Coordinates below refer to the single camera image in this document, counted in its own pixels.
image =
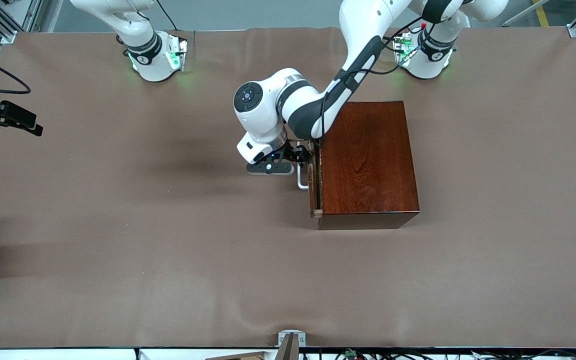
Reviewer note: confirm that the tan wooden board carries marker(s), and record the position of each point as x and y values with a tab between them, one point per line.
248	356

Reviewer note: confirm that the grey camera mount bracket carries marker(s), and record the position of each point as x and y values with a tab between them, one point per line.
292	345

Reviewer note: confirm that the dark red wooden cabinet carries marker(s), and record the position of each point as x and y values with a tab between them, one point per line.
368	170

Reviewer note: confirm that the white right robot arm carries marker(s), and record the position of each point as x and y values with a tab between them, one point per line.
150	67

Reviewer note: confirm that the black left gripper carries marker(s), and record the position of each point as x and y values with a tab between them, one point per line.
298	152

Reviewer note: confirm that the brown table cover cloth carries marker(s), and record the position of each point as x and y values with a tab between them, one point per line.
168	280

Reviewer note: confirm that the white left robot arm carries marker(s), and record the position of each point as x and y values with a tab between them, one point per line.
263	115

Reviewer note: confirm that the small green connector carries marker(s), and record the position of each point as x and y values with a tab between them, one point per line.
350	354

